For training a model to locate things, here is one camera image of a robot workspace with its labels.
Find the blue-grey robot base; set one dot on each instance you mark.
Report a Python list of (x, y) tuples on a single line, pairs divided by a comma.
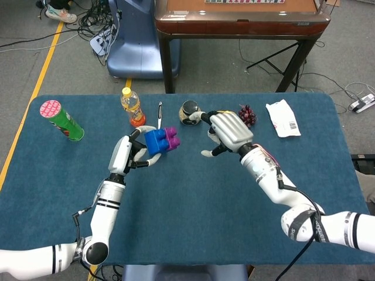
[(184, 273)]

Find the orange drink bottle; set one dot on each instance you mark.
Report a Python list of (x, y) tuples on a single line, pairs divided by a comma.
[(133, 109)]

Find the white plastic packet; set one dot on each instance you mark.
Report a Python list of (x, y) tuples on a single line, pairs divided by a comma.
[(282, 118)]

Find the white power strip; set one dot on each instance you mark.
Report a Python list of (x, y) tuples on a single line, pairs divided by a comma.
[(99, 44)]

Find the bunch of dark grapes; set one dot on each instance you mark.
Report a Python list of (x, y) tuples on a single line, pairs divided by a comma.
[(247, 115)]

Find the blue purple toy block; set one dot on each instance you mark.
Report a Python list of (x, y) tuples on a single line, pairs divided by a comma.
[(155, 142)]

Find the grey power strip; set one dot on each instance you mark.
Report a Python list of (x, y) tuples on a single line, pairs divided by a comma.
[(361, 104)]

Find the green chips can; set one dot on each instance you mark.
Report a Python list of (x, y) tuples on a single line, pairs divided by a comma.
[(63, 123)]

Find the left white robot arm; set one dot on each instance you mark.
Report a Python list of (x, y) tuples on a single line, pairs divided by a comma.
[(102, 222)]

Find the blue felt table cloth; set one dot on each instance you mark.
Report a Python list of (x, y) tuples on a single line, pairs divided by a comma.
[(193, 205)]

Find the brown mahjong table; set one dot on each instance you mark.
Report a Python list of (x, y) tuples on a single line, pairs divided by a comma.
[(240, 24)]

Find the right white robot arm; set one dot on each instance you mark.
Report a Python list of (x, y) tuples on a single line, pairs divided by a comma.
[(263, 169)]

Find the seated person in black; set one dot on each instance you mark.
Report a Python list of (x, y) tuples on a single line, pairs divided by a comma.
[(60, 16)]

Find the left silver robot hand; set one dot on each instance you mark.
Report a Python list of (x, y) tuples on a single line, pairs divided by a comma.
[(120, 155)]

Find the blue-grey machine pedestal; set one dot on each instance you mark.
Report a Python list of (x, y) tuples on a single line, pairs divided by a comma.
[(137, 52)]

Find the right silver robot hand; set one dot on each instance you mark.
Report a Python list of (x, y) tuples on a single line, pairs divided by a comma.
[(231, 130)]

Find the glass jar black lid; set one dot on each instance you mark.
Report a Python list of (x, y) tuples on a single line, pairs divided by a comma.
[(187, 109)]

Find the purple toy brick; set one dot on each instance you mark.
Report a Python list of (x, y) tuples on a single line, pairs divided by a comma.
[(173, 137)]

